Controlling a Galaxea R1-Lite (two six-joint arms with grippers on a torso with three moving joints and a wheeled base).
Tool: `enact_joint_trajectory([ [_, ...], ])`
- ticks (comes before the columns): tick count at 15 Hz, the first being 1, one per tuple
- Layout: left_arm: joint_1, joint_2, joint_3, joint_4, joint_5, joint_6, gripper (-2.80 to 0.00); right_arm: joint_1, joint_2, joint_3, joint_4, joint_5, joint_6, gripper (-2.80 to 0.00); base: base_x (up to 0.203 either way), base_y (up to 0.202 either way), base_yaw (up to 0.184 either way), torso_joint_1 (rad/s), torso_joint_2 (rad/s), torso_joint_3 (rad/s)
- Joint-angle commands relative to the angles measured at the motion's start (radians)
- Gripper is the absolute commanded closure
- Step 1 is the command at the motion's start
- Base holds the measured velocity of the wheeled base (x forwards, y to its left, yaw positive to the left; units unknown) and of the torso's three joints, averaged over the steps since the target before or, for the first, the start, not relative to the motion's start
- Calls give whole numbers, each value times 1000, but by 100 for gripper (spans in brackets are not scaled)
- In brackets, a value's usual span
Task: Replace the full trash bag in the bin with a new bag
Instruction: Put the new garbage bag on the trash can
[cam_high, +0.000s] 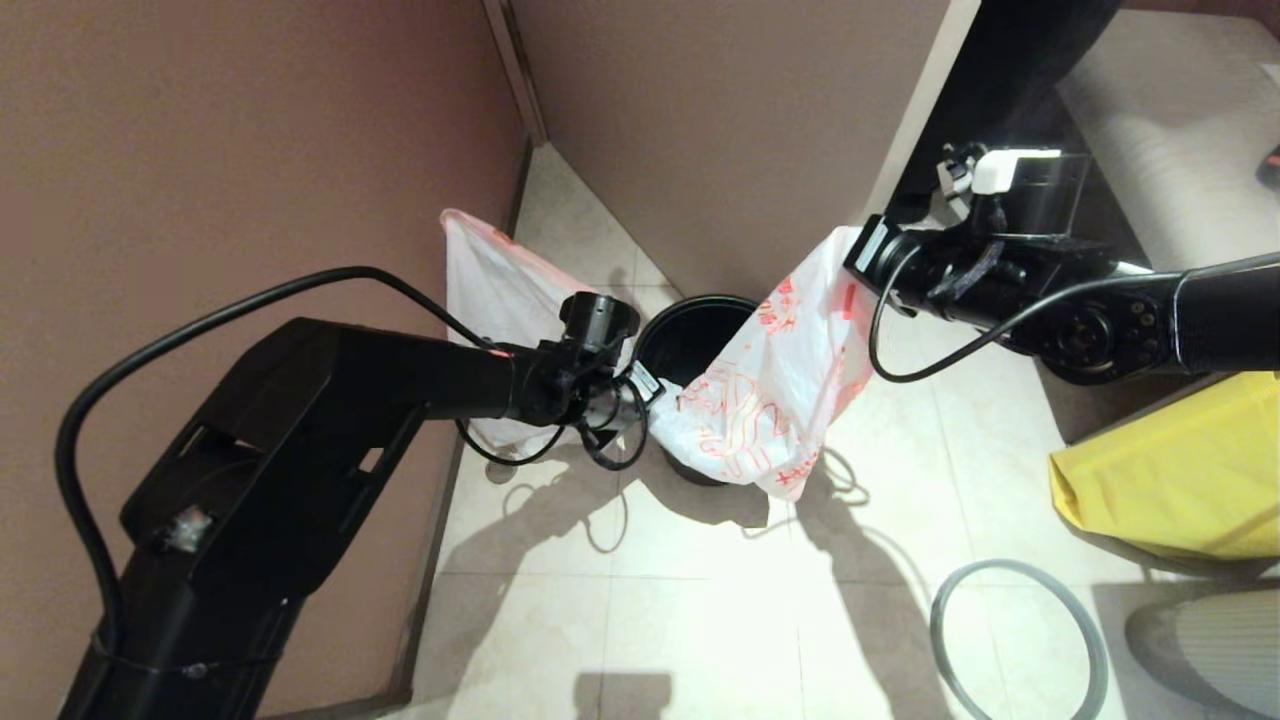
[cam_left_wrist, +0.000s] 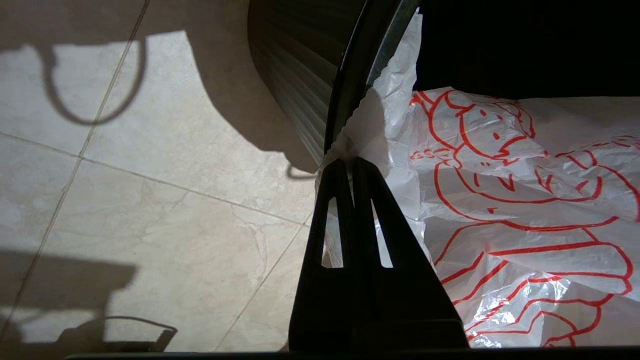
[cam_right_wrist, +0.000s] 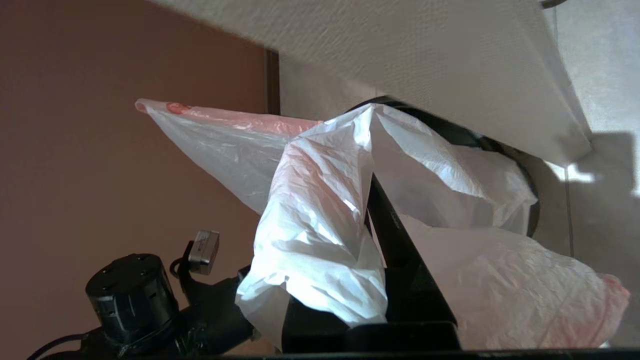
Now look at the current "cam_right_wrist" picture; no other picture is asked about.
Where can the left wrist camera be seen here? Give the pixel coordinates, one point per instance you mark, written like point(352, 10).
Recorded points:
point(204, 252)

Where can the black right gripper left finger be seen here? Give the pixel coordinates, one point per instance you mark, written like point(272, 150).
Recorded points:
point(310, 335)

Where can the beige door panel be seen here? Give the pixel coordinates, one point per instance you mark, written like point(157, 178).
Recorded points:
point(400, 50)

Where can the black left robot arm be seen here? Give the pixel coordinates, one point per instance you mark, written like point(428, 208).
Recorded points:
point(130, 295)

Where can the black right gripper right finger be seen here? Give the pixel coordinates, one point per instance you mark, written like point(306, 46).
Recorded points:
point(415, 310)

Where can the white red-printed plastic bag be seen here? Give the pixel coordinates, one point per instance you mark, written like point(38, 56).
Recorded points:
point(310, 225)

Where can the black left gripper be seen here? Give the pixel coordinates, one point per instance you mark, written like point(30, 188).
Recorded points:
point(220, 310)

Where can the black round trash bin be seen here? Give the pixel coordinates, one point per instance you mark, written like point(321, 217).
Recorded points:
point(452, 131)

